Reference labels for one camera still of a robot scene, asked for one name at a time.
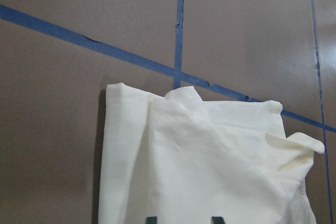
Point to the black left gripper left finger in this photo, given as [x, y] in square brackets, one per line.
[151, 220]

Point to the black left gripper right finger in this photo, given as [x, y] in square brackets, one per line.
[218, 220]

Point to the cream long-sleeve cat shirt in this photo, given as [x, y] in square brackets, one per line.
[184, 160]

